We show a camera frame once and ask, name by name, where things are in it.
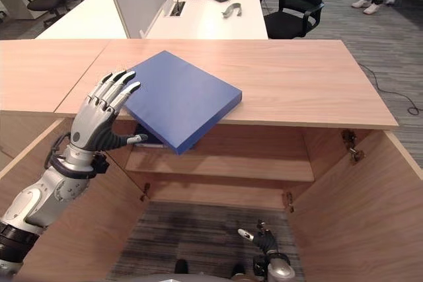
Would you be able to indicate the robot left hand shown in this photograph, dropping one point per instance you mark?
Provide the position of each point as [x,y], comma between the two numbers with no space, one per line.
[89,120]

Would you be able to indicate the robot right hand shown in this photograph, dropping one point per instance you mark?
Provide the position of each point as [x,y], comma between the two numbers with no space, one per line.
[266,240]

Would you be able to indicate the blue folder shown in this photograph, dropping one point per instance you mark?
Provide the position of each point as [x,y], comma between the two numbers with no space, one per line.
[178,97]

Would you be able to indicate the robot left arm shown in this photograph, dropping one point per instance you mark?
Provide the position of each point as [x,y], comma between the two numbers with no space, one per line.
[49,193]

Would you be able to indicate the neighbouring wooden cabinet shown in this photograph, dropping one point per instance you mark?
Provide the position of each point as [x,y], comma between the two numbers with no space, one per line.
[39,74]

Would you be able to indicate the wooden cabinet right door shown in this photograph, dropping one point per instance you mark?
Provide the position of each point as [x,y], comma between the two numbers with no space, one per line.
[357,212]

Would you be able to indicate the white office desk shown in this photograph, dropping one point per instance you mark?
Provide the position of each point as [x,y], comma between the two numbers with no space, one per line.
[92,14]
[211,21]

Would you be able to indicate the wooden office cabinet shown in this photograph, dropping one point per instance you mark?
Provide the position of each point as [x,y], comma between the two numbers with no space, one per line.
[297,80]

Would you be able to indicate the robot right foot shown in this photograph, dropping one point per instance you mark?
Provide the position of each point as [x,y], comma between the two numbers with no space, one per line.
[238,270]

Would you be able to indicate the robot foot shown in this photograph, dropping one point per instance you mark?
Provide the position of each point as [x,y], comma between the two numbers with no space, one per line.
[181,267]
[238,270]

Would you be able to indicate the metal door hinge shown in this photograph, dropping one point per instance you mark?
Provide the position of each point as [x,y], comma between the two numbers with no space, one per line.
[353,150]
[289,201]

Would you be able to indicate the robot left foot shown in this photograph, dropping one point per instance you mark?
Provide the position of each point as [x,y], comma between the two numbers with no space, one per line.
[181,267]

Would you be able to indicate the grey curved headband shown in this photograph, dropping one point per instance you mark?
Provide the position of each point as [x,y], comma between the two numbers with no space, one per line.
[229,10]

